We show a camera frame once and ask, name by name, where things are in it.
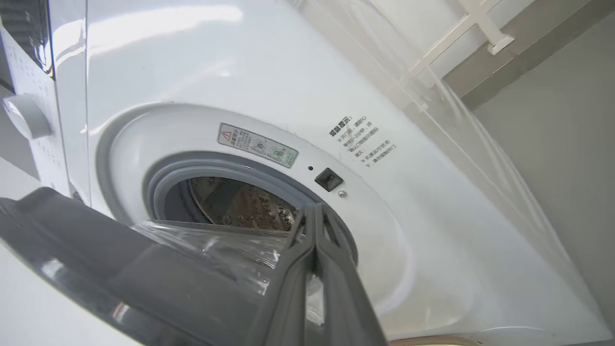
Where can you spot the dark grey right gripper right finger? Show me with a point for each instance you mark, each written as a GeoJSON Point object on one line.
{"type": "Point", "coordinates": [346, 298]}

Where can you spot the white metal railing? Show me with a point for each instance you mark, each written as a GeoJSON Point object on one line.
{"type": "Point", "coordinates": [475, 26]}

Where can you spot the white round control knob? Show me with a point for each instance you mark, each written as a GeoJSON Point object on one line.
{"type": "Point", "coordinates": [26, 116]}

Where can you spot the white front-loading washing machine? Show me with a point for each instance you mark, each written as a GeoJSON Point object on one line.
{"type": "Point", "coordinates": [269, 72]}

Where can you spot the grey warning sticker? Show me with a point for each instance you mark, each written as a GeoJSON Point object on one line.
{"type": "Point", "coordinates": [257, 145]}

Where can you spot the dark grey glass washer door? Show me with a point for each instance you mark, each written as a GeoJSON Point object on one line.
{"type": "Point", "coordinates": [144, 288]}

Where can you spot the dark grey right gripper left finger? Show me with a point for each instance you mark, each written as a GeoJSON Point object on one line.
{"type": "Point", "coordinates": [288, 298]}

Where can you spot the cream perforated laundry basket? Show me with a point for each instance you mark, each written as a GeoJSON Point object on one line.
{"type": "Point", "coordinates": [432, 341]}

